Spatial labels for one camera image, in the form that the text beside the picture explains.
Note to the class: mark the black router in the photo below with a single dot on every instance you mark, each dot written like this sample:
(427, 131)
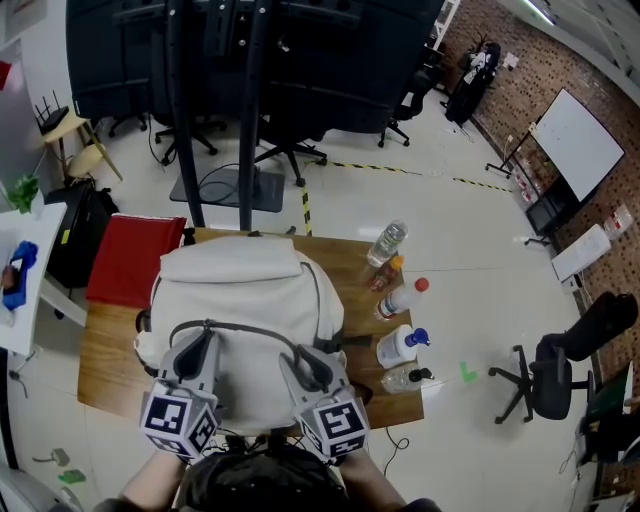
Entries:
(52, 117)

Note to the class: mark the person's left forearm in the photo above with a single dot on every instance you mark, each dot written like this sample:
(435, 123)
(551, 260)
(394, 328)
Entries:
(150, 482)

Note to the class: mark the white bottle red cap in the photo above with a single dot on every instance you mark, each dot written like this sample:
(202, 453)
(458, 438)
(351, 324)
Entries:
(400, 300)

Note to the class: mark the whiteboard on stand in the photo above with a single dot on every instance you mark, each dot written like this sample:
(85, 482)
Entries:
(580, 142)

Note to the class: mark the black crate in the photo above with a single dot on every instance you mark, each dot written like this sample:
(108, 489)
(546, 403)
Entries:
(545, 215)

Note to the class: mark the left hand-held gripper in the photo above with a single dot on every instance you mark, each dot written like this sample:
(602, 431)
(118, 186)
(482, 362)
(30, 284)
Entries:
(172, 420)

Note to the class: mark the large black display panel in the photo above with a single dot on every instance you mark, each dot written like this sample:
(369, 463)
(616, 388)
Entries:
(325, 65)

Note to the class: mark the red cloth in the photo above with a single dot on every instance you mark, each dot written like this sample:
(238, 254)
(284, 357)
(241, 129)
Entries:
(135, 260)

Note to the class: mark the black display stand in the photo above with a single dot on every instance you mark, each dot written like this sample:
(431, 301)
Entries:
(250, 150)

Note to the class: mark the green floor object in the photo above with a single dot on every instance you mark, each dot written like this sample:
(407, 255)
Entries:
(71, 476)

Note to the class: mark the white shelf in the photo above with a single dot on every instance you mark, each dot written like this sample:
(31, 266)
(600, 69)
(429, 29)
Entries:
(445, 17)

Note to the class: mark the black suitcase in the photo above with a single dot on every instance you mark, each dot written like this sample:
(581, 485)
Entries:
(75, 235)

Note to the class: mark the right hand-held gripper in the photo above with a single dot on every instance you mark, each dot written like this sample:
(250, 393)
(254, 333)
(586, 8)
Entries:
(335, 425)

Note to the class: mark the blue cloth bundle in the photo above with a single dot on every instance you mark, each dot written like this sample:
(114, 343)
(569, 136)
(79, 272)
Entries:
(20, 280)

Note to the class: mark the white desk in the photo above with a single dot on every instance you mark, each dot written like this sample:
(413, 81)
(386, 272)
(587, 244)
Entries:
(35, 240)

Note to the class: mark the wooden stool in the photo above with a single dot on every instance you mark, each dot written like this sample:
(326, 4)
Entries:
(70, 132)

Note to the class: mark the clear bottle black pump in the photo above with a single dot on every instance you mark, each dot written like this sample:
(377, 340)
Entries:
(400, 380)

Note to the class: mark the white bottle blue pump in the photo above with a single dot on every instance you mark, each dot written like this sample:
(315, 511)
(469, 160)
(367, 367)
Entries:
(395, 347)

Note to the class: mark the white box appliance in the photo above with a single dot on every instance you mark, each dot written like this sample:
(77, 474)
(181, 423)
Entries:
(580, 252)

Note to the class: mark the person's right forearm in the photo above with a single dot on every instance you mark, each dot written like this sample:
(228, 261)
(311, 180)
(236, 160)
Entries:
(370, 482)

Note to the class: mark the clear water bottle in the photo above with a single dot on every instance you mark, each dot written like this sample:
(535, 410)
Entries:
(386, 244)

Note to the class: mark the grey fridge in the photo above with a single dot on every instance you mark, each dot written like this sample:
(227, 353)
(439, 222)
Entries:
(20, 125)

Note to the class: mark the small orange-cap bottle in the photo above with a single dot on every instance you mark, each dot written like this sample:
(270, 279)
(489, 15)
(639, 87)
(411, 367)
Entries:
(386, 274)

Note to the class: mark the black office chair with jacket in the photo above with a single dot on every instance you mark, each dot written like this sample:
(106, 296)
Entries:
(552, 385)

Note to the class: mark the green potted plant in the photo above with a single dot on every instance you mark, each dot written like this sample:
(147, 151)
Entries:
(24, 192)

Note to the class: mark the white backpack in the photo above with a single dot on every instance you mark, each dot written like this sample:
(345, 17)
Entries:
(240, 300)

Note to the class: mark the person's black top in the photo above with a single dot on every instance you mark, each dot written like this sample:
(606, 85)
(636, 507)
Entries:
(260, 480)

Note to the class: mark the grey floor object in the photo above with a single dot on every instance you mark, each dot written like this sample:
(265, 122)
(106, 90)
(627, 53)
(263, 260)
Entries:
(59, 456)

